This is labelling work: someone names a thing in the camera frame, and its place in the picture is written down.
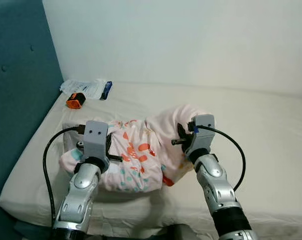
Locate orange and black device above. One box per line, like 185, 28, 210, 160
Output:
66, 92, 87, 110

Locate clear plastic bag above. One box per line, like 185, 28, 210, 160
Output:
59, 78, 113, 101

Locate cream bed mattress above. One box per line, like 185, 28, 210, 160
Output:
0, 81, 302, 239

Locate dark teal upholstered headboard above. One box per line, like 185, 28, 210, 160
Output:
0, 0, 64, 240

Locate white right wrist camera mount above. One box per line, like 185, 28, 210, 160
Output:
184, 113, 216, 154

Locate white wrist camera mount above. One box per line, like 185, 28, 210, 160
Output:
81, 120, 110, 160
184, 113, 216, 154

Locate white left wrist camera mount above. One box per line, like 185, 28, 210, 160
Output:
81, 120, 110, 160

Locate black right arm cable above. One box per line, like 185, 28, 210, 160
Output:
191, 124, 247, 192

